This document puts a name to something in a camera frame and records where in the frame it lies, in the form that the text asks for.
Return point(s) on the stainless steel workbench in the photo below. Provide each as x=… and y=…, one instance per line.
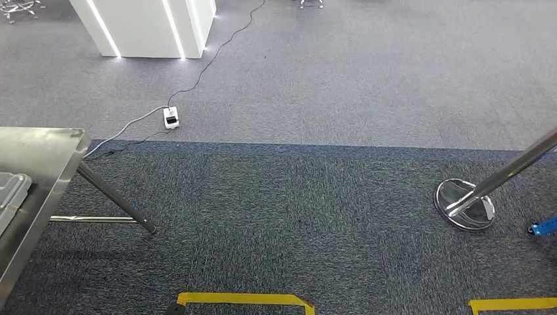
x=43, y=152

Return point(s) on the white power strip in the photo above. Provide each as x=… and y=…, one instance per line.
x=171, y=118

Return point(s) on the chrome stool base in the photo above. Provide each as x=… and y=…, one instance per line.
x=311, y=3
x=19, y=6

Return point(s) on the white furniture block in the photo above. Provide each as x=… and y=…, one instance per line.
x=139, y=26

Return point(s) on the stamped grey metal plate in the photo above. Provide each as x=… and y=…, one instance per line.
x=11, y=195

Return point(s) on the yellow floor tape square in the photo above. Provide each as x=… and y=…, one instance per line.
x=513, y=303

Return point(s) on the chrome stanchion post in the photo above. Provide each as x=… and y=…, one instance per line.
x=500, y=176

